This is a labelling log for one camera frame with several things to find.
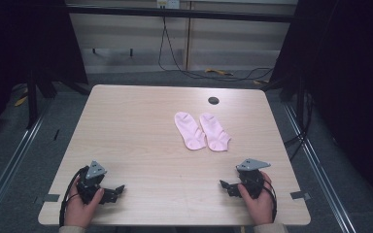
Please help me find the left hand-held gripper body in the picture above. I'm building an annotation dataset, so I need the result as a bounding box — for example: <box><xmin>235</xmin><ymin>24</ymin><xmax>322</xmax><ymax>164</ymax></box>
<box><xmin>76</xmin><ymin>160</ymin><xmax>108</xmax><ymax>206</ymax></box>

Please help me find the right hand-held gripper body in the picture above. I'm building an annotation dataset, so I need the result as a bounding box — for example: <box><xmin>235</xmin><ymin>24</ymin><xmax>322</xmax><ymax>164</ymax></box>
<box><xmin>236</xmin><ymin>157</ymin><xmax>272</xmax><ymax>199</ymax></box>

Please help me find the pink sock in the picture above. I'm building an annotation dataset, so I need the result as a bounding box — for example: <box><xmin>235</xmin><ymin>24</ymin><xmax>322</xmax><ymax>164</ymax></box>
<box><xmin>174</xmin><ymin>111</ymin><xmax>208</xmax><ymax>151</ymax></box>
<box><xmin>199</xmin><ymin>112</ymin><xmax>232</xmax><ymax>152</ymax></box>

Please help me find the person's right hand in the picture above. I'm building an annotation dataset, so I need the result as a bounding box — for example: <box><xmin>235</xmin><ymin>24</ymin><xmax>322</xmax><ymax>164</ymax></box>
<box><xmin>237</xmin><ymin>171</ymin><xmax>275</xmax><ymax>226</ymax></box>

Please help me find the person's left hand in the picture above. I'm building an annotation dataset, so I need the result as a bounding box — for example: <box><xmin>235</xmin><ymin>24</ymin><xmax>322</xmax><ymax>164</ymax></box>
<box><xmin>63</xmin><ymin>177</ymin><xmax>105</xmax><ymax>227</ymax></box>

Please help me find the grey tape strip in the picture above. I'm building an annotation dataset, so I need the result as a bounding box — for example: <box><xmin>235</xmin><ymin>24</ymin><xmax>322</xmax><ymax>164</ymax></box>
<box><xmin>43</xmin><ymin>193</ymin><xmax>61</xmax><ymax>204</ymax></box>
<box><xmin>289</xmin><ymin>190</ymin><xmax>312</xmax><ymax>201</ymax></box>

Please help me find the yellow floor tape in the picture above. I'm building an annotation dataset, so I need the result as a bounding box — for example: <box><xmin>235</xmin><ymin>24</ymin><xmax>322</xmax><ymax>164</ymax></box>
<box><xmin>14</xmin><ymin>88</ymin><xmax>29</xmax><ymax>108</ymax></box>

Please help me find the yellow floor object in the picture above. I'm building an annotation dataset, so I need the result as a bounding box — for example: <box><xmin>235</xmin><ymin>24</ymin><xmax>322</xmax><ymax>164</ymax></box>
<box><xmin>204</xmin><ymin>67</ymin><xmax>234</xmax><ymax>78</ymax></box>

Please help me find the black curtain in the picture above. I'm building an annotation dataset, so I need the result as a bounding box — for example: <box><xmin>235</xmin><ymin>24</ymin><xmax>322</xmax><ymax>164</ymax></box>
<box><xmin>269</xmin><ymin>0</ymin><xmax>373</xmax><ymax>213</ymax></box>
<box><xmin>0</xmin><ymin>0</ymin><xmax>89</xmax><ymax>137</ymax></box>

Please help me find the black horizontal bar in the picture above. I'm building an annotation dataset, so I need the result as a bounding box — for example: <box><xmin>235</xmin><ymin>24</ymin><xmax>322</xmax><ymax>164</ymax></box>
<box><xmin>65</xmin><ymin>4</ymin><xmax>297</xmax><ymax>24</ymax></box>

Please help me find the white power outlet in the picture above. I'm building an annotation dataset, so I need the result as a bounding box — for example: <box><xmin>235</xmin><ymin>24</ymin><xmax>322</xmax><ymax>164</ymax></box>
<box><xmin>156</xmin><ymin>0</ymin><xmax>181</xmax><ymax>10</ymax></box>

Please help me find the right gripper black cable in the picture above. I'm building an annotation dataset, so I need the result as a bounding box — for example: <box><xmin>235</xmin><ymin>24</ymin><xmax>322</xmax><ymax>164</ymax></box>
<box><xmin>261</xmin><ymin>181</ymin><xmax>278</xmax><ymax>223</ymax></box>

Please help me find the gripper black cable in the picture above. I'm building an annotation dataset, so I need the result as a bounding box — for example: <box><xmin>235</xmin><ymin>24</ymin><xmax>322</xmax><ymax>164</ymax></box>
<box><xmin>261</xmin><ymin>181</ymin><xmax>278</xmax><ymax>223</ymax></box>
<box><xmin>58</xmin><ymin>165</ymin><xmax>90</xmax><ymax>227</ymax></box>

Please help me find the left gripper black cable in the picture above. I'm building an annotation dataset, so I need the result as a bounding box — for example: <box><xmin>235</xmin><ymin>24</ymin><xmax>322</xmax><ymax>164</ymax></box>
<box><xmin>58</xmin><ymin>165</ymin><xmax>90</xmax><ymax>227</ymax></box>

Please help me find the black cable bundle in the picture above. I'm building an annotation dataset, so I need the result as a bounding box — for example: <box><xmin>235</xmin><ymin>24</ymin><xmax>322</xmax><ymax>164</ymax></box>
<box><xmin>284</xmin><ymin>92</ymin><xmax>316</xmax><ymax>162</ymax></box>

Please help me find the metal floor rail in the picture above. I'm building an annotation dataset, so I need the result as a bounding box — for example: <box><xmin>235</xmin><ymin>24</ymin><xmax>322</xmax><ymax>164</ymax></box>
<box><xmin>0</xmin><ymin>96</ymin><xmax>52</xmax><ymax>225</ymax></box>
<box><xmin>282</xmin><ymin>102</ymin><xmax>357</xmax><ymax>233</ymax></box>

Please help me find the black stand post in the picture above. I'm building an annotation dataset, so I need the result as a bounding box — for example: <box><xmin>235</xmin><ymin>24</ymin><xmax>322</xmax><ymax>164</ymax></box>
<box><xmin>26</xmin><ymin>69</ymin><xmax>41</xmax><ymax>130</ymax></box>

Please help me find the black hanging floor cable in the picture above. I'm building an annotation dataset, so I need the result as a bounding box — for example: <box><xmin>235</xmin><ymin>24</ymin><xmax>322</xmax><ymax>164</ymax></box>
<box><xmin>157</xmin><ymin>16</ymin><xmax>275</xmax><ymax>83</ymax></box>

